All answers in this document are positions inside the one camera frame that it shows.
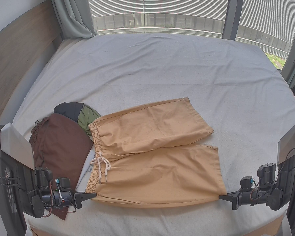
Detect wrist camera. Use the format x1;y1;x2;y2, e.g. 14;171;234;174
240;176;254;190
55;177;71;193

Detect white garment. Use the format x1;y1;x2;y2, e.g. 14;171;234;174
75;150;96;195

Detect window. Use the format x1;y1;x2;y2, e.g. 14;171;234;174
85;0;295;70

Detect tan shorts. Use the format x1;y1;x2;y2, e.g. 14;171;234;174
85;97;228;208

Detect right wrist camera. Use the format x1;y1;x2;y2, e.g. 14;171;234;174
240;176;254;190

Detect brown shorts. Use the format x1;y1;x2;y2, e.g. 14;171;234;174
29;113;95;221

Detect green garment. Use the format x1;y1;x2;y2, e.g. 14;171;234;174
77;104;101;136

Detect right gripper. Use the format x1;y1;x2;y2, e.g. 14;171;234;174
232;190;255;210

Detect black garment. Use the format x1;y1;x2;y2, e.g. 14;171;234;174
54;102;85;122

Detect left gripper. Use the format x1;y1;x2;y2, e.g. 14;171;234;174
53;190;83;209

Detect bed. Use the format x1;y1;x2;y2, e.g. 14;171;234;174
0;0;295;236

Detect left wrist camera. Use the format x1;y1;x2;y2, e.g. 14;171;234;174
55;177;71;193

